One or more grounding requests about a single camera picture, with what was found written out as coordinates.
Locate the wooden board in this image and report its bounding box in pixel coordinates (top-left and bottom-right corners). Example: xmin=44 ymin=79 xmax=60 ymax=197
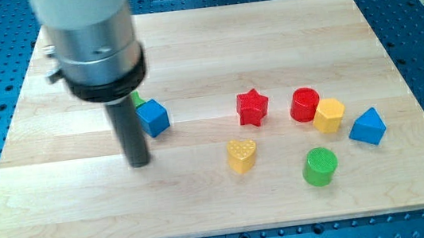
xmin=0 ymin=0 xmax=424 ymax=238

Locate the green cylinder block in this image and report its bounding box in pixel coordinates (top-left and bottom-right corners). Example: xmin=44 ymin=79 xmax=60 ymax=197
xmin=302 ymin=146 xmax=338 ymax=187

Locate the red cylinder block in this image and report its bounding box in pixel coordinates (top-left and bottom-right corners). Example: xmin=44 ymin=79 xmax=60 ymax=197
xmin=290 ymin=87 xmax=320 ymax=123

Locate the green star block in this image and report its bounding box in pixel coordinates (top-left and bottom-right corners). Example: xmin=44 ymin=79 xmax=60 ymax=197
xmin=130 ymin=90 xmax=146 ymax=108

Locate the yellow heart block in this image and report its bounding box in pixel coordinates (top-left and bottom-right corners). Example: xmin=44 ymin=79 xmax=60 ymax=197
xmin=226 ymin=139 xmax=257 ymax=174

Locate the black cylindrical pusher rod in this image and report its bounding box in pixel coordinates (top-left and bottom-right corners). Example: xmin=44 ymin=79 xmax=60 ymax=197
xmin=105 ymin=96 xmax=150 ymax=168

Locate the red star block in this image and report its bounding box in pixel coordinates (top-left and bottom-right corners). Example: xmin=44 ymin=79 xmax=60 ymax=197
xmin=236 ymin=88 xmax=269 ymax=127

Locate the yellow hexagon block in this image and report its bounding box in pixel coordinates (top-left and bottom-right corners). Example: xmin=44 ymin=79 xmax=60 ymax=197
xmin=313 ymin=98 xmax=345 ymax=134

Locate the blue triangle block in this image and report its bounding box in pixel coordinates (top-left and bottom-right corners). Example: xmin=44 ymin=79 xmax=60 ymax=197
xmin=348 ymin=107 xmax=387 ymax=145

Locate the blue cube block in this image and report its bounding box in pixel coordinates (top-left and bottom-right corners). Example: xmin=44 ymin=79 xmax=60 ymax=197
xmin=136 ymin=99 xmax=170 ymax=138

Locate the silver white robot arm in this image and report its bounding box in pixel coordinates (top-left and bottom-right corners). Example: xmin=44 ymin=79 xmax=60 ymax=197
xmin=28 ymin=0 xmax=150 ymax=168

